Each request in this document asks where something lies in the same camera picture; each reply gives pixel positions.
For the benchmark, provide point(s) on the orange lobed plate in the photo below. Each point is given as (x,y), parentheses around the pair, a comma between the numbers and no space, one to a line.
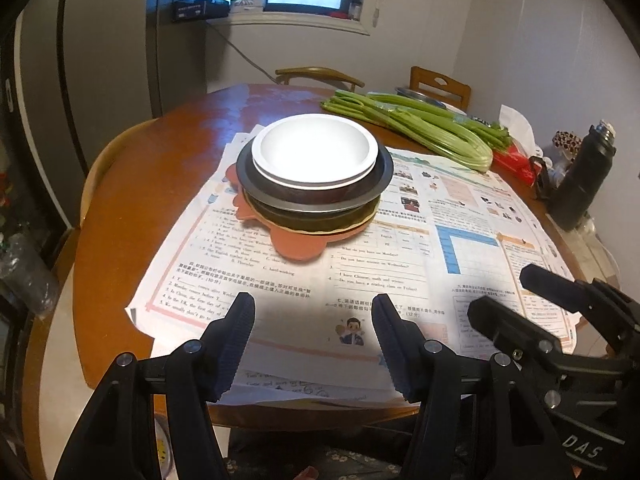
(295,247)

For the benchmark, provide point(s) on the brown dotted bundle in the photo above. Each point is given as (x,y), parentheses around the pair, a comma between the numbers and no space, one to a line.
(567,145)

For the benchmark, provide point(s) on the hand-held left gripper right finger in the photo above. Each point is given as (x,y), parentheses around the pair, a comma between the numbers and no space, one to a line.
(392,350)

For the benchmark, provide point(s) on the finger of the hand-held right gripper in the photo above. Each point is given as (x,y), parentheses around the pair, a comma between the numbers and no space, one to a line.
(495,320)
(537,280)

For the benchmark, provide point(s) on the white box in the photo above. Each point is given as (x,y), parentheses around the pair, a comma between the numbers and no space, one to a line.
(247,6)

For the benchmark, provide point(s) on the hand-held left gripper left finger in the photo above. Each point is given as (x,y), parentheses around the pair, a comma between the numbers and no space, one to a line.
(235,345)

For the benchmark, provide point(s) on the small steel bowl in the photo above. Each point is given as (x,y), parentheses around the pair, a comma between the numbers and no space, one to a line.
(420,94)

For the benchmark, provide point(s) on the small red noodle bowl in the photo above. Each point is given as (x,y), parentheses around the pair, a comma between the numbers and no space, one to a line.
(315,147)

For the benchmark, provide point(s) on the yellow shell-shaped plate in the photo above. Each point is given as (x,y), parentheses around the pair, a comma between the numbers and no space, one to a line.
(350,225)

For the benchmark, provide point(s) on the small dark jar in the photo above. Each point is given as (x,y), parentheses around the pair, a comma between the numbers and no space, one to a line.
(355,12)

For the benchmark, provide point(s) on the person's dark floral clothing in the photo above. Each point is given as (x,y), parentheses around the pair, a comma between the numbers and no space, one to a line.
(310,455)

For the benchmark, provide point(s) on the black thermos bottle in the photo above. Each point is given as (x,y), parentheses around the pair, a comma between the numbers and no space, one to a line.
(580,190)

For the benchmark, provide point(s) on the clear plastic bag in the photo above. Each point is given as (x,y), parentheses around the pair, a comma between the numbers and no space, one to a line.
(25,270)

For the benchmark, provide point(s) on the light wooden chair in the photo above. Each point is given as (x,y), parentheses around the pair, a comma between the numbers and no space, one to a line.
(100,170)

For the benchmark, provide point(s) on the green celery bunch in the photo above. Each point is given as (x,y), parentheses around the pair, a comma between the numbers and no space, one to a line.
(440,135)

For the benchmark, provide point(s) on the grey refrigerator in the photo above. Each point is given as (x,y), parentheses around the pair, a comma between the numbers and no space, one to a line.
(110,60)

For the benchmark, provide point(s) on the black plastic clip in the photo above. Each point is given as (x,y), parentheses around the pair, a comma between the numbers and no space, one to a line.
(540,180)

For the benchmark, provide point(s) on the large steel bowl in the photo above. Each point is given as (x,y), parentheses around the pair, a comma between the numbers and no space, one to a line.
(382,172)

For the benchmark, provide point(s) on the printed worksheet papers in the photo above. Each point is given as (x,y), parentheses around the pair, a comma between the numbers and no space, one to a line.
(300,290)

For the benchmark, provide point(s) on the red tissue pack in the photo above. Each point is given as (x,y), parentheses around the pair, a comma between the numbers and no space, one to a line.
(515,162)

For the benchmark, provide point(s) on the wooden chair back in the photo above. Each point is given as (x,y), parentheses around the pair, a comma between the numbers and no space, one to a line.
(425,85)

